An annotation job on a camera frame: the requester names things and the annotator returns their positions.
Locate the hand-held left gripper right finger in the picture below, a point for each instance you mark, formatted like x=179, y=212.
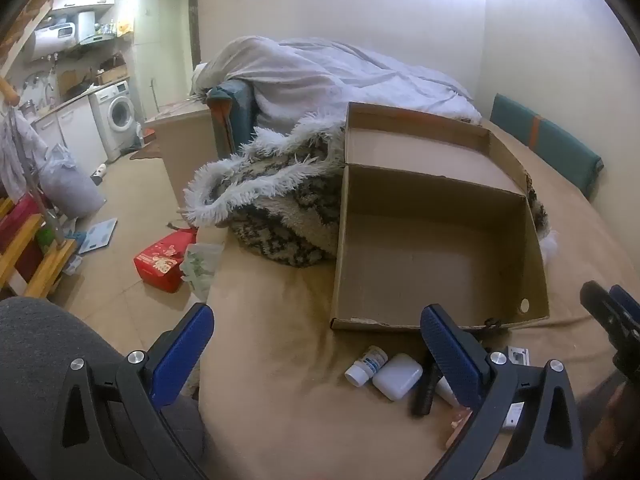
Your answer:
x=452, y=360

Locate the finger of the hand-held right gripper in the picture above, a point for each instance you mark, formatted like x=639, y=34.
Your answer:
x=602, y=305
x=627, y=297

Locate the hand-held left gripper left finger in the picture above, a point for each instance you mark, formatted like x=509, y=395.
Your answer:
x=182, y=355

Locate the white earbud case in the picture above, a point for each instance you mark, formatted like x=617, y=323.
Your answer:
x=397, y=377

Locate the pink silicone hand massager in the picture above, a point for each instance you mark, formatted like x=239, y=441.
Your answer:
x=457, y=425

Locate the white remote control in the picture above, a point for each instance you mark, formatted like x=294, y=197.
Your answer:
x=517, y=355

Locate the white pill bottle blue label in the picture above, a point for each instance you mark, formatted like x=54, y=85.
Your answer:
x=365, y=362

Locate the cardboard box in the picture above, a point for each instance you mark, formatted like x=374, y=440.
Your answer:
x=112, y=76
x=430, y=260

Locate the clear plastic bag green print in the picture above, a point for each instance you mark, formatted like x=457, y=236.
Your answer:
x=202, y=272

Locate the red gift box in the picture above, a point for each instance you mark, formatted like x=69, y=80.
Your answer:
x=160, y=265

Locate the bathroom scale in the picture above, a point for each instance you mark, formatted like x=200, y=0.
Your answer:
x=97, y=237

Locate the yellow wooden rack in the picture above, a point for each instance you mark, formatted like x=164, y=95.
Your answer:
x=45, y=265

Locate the teal cushion orange stripe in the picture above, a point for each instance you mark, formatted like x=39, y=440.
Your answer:
x=555, y=145

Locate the patterned fluffy blanket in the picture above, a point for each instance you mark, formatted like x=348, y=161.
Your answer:
x=280, y=210

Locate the small white black slipper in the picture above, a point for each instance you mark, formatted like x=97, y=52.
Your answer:
x=99, y=174

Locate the beige cabinet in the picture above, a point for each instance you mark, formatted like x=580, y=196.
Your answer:
x=185, y=155

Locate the grey plastic bag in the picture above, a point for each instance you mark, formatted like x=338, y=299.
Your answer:
x=67, y=185

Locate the reddish floor mat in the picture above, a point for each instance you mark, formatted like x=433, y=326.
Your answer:
x=145, y=151

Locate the red cloth bag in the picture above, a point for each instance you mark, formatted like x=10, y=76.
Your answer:
x=17, y=230

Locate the teal padded bed end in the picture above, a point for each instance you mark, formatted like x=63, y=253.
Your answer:
x=230, y=120

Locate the white kitchen base cabinets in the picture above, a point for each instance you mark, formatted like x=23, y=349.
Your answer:
x=75, y=135

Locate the white washing machine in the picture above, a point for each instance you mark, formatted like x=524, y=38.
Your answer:
x=117, y=117

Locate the hanging white cloth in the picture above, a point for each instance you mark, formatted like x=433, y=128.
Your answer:
x=17, y=155

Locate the cardboard box on counter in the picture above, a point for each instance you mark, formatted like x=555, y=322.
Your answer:
x=112, y=76

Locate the cream wardrobe doors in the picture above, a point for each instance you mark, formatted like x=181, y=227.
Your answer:
x=160, y=50

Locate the white duvet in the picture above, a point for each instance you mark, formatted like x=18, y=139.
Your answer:
x=320, y=75

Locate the range hood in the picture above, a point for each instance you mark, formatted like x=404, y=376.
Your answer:
x=92, y=27

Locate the white water heater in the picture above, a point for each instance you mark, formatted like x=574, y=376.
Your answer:
x=52, y=40

